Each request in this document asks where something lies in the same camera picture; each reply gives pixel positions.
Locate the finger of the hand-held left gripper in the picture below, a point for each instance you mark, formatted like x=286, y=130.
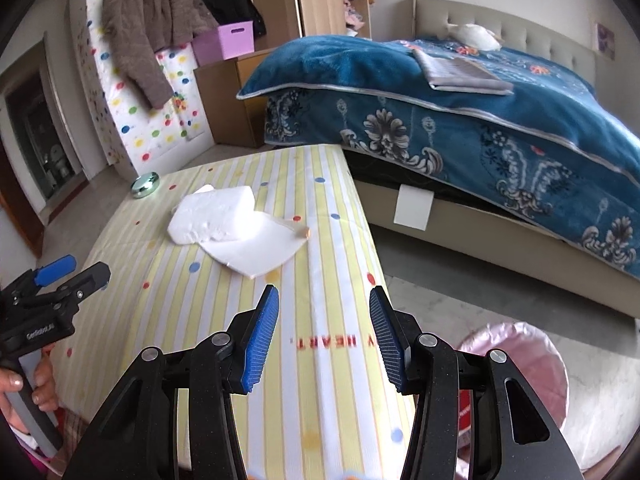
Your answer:
x=57, y=267
x=87, y=280

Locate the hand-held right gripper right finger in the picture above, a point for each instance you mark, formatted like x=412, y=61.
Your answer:
x=387, y=340

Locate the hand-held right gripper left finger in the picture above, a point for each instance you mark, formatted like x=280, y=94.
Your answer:
x=260, y=345

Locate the pink plastic bag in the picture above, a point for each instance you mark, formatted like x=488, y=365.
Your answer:
x=525, y=360

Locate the person's left hand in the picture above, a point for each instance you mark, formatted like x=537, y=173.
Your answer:
x=42, y=390

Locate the brown wooden door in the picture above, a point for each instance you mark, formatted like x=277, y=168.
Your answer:
x=20, y=210

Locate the yellow striped tablecloth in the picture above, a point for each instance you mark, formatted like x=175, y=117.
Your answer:
x=320, y=280

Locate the white paper sheet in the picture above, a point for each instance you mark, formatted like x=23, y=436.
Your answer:
x=255, y=252

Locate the white tag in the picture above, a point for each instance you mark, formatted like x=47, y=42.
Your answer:
x=412, y=207

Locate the beige upholstered bed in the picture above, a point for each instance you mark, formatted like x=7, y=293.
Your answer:
x=500, y=240

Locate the white polka dot board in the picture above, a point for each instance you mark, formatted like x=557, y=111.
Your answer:
x=150, y=130

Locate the wooden nightstand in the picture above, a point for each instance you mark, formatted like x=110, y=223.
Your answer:
x=225, y=105

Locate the bed with blue blanket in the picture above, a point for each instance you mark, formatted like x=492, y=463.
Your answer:
x=400, y=110

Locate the brown quilted coat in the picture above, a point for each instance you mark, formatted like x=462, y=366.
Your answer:
x=135, y=45

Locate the pink storage box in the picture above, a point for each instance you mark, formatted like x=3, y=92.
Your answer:
x=225, y=42

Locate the folded grey cloth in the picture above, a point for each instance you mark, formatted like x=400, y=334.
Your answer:
x=460, y=72

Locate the grey brown jacket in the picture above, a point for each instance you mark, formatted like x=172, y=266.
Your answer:
x=170, y=0

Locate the white pillow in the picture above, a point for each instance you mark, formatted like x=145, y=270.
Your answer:
x=475, y=36

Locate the wooden wardrobe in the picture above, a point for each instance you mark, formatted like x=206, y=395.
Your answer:
x=320, y=0

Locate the small wall poster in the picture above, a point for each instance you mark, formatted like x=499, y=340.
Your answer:
x=605, y=40

